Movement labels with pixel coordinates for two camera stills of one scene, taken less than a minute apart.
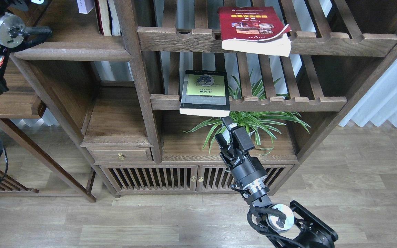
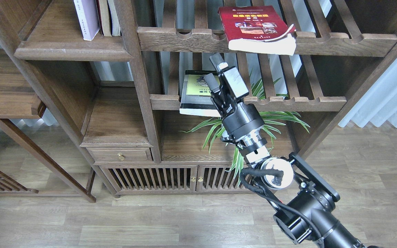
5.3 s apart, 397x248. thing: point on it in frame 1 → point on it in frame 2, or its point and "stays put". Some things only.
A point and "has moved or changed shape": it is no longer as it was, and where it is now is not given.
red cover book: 258,30 stays put
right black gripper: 245,170 → 239,119
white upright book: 115,28 stays put
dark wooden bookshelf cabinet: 139,88 stays put
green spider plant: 268,126 stays put
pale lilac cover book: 84,6 has moved or changed shape
